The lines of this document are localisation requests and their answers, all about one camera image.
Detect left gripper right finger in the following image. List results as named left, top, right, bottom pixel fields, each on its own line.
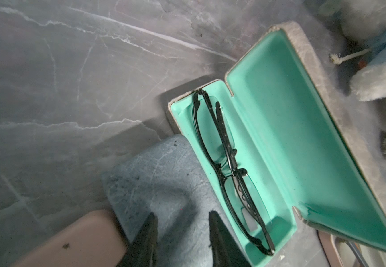
left=209, top=211, right=251, bottom=267

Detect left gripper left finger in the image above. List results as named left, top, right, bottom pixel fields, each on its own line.
left=117, top=212, right=158, bottom=267

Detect pink case with brown glasses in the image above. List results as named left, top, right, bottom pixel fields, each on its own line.
left=12, top=210, right=128, bottom=267

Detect green case with olive glasses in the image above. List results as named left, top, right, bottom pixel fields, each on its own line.
left=102, top=135, right=244, bottom=267

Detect green case with black glasses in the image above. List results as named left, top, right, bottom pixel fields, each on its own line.
left=168, top=21, right=386, bottom=267

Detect thin black framed glasses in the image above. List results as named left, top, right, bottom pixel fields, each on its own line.
left=193, top=89, right=275, bottom=256

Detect white teddy bear blue shirt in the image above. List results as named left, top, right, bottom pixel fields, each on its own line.
left=318, top=1, right=386, bottom=159

